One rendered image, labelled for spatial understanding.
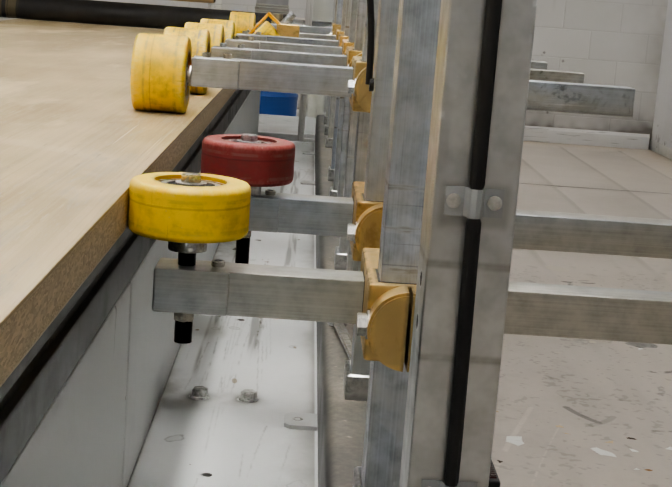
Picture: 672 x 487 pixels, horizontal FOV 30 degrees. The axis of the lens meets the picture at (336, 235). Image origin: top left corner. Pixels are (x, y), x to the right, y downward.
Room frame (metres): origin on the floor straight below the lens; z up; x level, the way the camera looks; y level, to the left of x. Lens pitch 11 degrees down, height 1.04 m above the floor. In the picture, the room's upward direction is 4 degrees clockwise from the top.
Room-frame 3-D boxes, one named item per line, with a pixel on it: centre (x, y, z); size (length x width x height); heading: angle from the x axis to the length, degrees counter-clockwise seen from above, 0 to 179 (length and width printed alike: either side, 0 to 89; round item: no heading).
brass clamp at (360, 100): (1.31, -0.03, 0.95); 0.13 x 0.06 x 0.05; 2
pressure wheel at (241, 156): (1.07, 0.08, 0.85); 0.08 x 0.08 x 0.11
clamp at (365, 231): (1.06, -0.04, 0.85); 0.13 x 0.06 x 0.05; 2
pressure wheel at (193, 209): (0.82, 0.10, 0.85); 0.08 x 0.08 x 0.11
